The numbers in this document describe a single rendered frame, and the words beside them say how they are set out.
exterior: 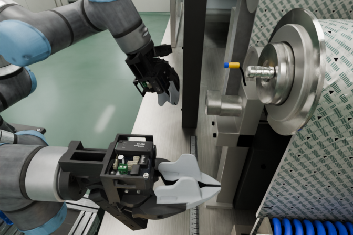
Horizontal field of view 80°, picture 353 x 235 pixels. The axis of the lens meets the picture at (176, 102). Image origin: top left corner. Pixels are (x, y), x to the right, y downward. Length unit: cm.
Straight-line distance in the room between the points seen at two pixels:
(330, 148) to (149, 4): 577
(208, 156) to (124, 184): 36
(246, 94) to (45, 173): 29
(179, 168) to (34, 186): 19
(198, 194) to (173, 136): 38
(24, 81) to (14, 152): 56
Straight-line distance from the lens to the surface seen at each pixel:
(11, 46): 44
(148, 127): 70
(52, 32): 45
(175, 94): 59
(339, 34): 26
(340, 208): 42
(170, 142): 64
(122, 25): 47
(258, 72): 25
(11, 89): 89
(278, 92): 25
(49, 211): 45
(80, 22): 50
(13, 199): 39
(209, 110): 32
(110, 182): 28
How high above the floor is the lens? 137
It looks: 36 degrees down
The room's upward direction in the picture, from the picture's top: straight up
